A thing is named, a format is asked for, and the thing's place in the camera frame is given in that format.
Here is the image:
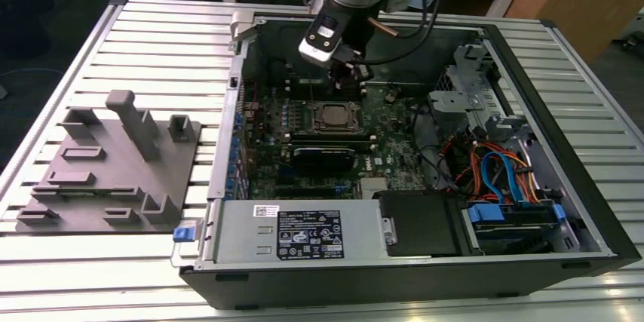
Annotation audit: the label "silver green CPU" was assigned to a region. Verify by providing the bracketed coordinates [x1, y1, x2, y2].
[321, 106, 352, 126]

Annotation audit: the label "metal socket cover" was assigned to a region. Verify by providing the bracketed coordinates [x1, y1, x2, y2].
[309, 102, 363, 133]

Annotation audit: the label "grey case latch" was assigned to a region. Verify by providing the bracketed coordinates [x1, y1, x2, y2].
[228, 11, 259, 51]

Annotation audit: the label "metal drive cage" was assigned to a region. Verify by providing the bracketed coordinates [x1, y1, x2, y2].
[425, 44, 537, 146]

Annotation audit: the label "green motherboard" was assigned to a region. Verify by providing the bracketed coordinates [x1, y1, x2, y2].
[240, 80, 439, 201]

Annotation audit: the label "black graphics card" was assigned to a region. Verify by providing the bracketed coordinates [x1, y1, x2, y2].
[289, 146, 359, 175]

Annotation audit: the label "silver finned heatsink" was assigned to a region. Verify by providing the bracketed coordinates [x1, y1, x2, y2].
[359, 176, 392, 192]

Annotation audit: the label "wooden cabinet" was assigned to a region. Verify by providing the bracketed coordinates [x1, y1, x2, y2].
[507, 0, 644, 65]

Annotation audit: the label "black drive bay box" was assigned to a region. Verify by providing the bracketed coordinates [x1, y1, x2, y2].
[375, 190, 473, 259]

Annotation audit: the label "hard disk in blue carrier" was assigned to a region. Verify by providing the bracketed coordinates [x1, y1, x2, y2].
[465, 201, 568, 255]

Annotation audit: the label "silver power supply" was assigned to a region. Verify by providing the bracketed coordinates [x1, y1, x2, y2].
[199, 200, 387, 265]

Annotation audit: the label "grey parts rack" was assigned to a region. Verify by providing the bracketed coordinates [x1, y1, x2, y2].
[15, 89, 203, 233]

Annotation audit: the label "black open PC case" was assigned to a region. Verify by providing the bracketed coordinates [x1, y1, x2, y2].
[179, 8, 643, 310]

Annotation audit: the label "copper cable fitting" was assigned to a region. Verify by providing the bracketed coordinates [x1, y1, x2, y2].
[367, 16, 399, 38]

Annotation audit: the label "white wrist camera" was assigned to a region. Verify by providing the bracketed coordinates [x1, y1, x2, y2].
[297, 14, 348, 63]

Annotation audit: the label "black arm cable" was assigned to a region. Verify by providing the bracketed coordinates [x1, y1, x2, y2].
[364, 0, 449, 66]

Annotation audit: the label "blue flat data cable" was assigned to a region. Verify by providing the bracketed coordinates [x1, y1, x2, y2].
[480, 151, 527, 208]

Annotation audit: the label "orange power wires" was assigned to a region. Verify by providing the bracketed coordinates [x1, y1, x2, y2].
[467, 140, 555, 204]

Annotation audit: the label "blue floor cable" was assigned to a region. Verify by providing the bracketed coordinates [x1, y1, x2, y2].
[0, 67, 69, 81]

